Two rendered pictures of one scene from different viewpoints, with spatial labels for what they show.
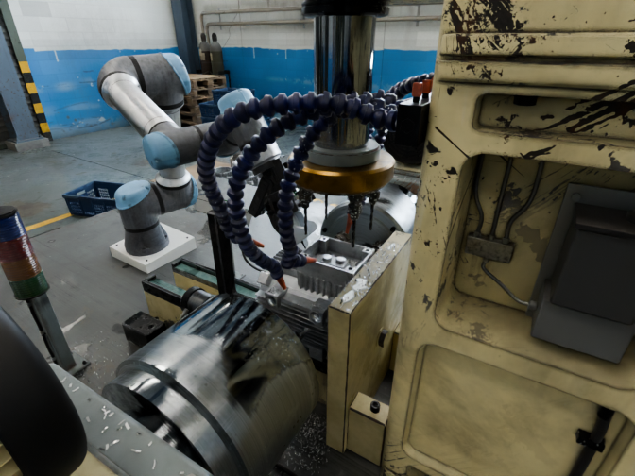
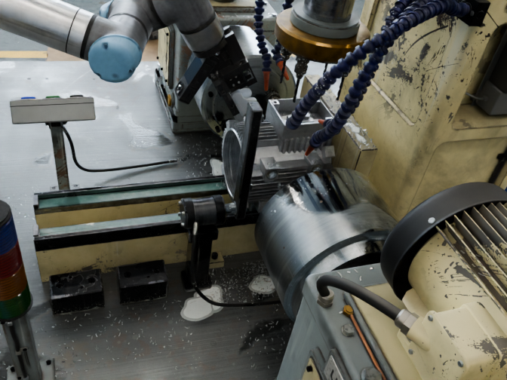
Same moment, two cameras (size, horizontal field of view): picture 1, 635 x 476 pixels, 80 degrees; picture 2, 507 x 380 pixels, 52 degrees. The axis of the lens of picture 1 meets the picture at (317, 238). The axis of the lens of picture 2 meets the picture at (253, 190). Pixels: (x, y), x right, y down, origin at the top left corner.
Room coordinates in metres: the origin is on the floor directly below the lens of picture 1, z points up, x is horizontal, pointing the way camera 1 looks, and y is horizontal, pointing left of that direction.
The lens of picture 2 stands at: (0.13, 0.79, 1.71)
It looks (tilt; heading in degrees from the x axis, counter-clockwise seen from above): 40 degrees down; 305
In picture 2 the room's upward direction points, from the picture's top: 10 degrees clockwise
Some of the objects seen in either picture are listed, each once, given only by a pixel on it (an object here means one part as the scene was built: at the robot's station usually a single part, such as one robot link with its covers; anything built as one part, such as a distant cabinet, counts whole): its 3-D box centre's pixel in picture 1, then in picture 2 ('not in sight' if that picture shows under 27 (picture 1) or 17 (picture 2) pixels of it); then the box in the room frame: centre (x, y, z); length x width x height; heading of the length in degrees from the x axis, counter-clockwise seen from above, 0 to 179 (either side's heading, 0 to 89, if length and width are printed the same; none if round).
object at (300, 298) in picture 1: (317, 300); (275, 160); (0.65, 0.00, 1.01); 0.20 x 0.19 x 0.19; 60
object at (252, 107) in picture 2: (224, 271); (245, 164); (0.59, 0.18, 1.12); 0.04 x 0.03 x 0.26; 60
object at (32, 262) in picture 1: (21, 264); (1, 274); (0.66, 0.61, 1.10); 0.06 x 0.06 x 0.04
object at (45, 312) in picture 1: (36, 298); (12, 312); (0.66, 0.61, 1.01); 0.08 x 0.08 x 0.42; 60
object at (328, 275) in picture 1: (335, 268); (299, 124); (0.63, -0.04, 1.11); 0.12 x 0.11 x 0.07; 60
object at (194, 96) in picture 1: (190, 100); not in sight; (7.63, 2.44, 0.45); 1.26 x 0.86 x 0.89; 57
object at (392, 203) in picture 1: (383, 227); (234, 73); (0.95, -0.18, 1.04); 0.37 x 0.25 x 0.25; 150
